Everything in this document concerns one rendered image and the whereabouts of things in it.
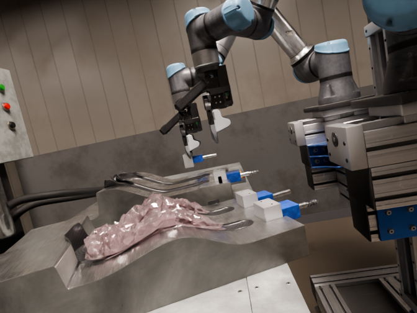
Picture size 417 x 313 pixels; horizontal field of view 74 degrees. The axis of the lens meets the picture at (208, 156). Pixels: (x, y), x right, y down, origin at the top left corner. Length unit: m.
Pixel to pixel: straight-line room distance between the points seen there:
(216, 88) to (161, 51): 1.90
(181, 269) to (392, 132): 0.47
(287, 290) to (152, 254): 0.20
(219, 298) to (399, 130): 0.46
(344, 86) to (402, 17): 0.60
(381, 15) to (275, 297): 0.47
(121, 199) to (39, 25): 2.54
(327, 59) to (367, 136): 0.58
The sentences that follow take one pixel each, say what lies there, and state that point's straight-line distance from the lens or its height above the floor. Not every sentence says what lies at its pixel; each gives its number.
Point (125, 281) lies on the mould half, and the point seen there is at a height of 0.86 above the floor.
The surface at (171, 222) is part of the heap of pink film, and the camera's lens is 0.48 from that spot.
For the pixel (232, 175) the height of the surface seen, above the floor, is 0.90.
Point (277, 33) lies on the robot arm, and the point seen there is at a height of 1.36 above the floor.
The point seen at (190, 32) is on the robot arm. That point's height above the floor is 1.31.
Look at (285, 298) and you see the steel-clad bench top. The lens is 0.44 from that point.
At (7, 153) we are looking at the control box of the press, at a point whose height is 1.11.
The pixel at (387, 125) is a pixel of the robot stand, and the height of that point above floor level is 0.98.
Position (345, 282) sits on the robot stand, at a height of 0.23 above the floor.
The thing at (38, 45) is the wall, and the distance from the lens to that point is 3.16.
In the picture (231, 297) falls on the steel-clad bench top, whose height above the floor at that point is 0.80.
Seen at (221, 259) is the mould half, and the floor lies 0.84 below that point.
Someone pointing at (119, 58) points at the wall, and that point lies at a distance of 2.76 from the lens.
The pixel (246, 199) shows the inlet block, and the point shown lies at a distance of 0.63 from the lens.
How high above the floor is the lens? 1.05
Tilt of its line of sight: 7 degrees down
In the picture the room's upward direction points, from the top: 12 degrees counter-clockwise
